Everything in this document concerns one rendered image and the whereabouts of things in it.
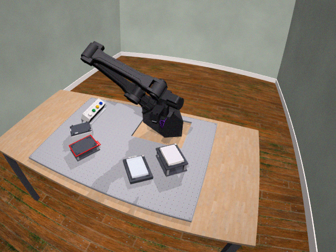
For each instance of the operator button panel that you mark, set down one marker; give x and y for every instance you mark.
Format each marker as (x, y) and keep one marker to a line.
(93, 112)

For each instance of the white rectangular plate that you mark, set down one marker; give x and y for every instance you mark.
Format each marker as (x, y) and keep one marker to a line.
(171, 155)

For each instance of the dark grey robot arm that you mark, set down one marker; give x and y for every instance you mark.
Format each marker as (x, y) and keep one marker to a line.
(118, 72)

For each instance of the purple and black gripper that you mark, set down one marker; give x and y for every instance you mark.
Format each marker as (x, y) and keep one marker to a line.
(162, 120)

